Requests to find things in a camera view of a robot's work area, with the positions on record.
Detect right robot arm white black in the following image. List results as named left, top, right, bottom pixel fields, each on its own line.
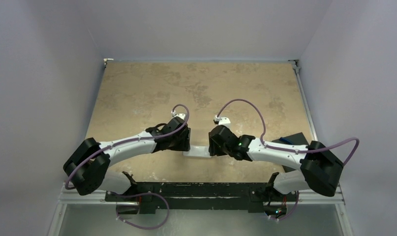
left=209, top=125, right=344, bottom=200

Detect white remote control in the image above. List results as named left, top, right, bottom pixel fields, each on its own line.
left=183, top=146, right=212, bottom=158

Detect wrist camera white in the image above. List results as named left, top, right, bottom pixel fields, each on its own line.
left=213, top=115, right=231, bottom=129
left=171, top=110, right=188, bottom=123

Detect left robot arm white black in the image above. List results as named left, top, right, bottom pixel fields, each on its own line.
left=63, top=114, right=190, bottom=201

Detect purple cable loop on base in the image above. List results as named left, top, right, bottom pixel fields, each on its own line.
left=115, top=192, right=170, bottom=231

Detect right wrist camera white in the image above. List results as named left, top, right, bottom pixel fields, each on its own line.
left=213, top=115, right=231, bottom=129

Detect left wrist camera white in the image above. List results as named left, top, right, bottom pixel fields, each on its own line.
left=171, top=110, right=188, bottom=123

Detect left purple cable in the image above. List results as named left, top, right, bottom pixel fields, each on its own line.
left=64, top=104, right=190, bottom=190

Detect blue handled pliers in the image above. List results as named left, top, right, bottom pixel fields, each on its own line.
left=279, top=137, right=295, bottom=145

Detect aluminium table rail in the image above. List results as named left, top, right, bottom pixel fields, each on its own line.
left=287, top=60, right=344, bottom=204

